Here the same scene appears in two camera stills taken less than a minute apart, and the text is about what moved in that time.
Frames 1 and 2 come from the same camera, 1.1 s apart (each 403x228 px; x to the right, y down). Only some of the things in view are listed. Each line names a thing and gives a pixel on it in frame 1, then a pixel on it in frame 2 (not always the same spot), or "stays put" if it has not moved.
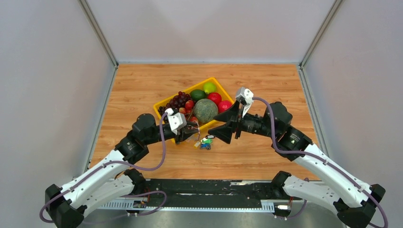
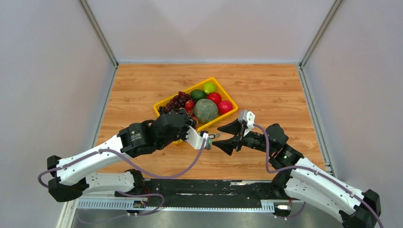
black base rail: x=206 y=194 stays put
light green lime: x=209 y=87 stays put
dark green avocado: x=197 y=94 stays put
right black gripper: x=233 y=115 → x=227 y=145
